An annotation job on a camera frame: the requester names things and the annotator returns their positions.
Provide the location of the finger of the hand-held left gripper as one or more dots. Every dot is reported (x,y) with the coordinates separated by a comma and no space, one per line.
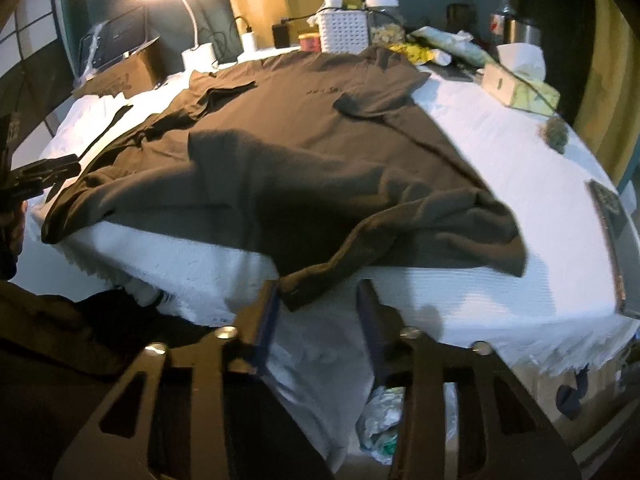
(30,191)
(50,167)

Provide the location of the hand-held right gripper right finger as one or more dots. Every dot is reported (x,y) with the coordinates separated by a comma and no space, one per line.
(372,330)

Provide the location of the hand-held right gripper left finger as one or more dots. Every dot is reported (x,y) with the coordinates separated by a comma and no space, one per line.
(265,322)

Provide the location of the brown t-shirt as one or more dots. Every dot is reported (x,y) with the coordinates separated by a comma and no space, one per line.
(300,160)

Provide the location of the crumpled plastic bag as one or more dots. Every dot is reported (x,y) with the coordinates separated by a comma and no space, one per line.
(382,425)

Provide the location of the brown cardboard box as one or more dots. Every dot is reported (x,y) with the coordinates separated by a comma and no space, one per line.
(125,77)

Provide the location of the silver laptop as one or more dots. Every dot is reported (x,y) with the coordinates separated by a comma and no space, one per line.
(115,35)

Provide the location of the person's dark clothing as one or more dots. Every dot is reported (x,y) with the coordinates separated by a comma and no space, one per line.
(60,350)

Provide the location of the white desk lamp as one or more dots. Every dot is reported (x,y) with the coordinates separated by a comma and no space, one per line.
(199,55)

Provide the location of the white textured table cloth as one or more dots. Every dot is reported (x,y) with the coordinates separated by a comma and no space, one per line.
(525,200)

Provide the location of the cardboard box under table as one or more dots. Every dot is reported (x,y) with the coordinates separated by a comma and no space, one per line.
(580,395)

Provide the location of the white power strip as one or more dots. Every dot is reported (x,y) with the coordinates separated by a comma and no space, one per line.
(270,50)

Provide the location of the dark fuzzy ball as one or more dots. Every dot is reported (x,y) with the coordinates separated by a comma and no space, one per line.
(556,135)

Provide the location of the yellow packet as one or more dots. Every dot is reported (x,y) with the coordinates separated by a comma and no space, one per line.
(412,52)

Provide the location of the green tissue box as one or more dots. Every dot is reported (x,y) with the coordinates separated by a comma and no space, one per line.
(520,90)

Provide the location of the red can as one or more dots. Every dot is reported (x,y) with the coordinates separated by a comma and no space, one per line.
(309,42)

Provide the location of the green packet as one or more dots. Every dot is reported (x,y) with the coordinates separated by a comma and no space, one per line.
(450,42)

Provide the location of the white perforated basket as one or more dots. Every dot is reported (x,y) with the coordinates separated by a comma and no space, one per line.
(344,32)

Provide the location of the glass jar with white lid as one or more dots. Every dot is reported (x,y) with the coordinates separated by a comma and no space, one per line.
(386,22)

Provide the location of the steel thermos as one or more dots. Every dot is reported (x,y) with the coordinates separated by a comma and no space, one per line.
(525,32)

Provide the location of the clear bottle with red label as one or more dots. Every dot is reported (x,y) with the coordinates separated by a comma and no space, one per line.
(501,17)

